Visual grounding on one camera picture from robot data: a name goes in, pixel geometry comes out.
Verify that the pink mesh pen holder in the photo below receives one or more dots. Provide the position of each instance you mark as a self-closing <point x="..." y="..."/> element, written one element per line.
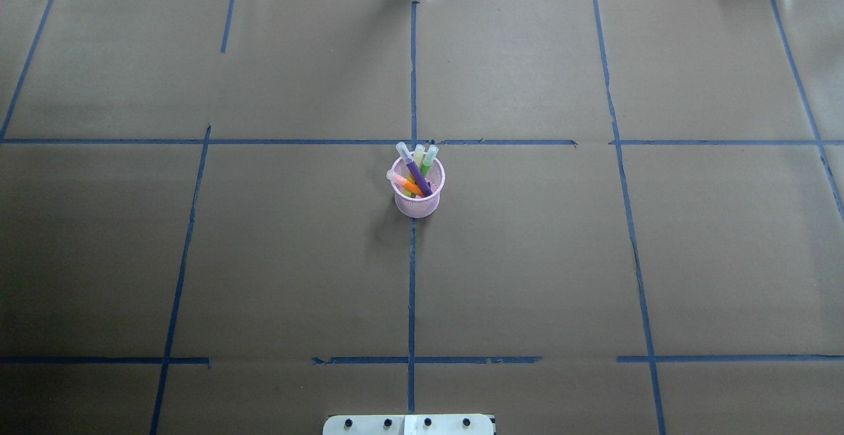
<point x="405" y="191"/>

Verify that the orange highlighter pen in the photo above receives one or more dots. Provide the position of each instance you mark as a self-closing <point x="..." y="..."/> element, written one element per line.
<point x="403" y="183"/>

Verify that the purple highlighter pen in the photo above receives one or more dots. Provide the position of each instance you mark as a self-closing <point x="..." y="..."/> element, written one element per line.
<point x="407" y="157"/>

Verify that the green highlighter pen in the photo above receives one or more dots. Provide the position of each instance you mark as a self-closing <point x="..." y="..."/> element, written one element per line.
<point x="428" y="158"/>

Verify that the white mounting column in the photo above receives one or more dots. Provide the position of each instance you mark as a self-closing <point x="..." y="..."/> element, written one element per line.
<point x="454" y="423"/>

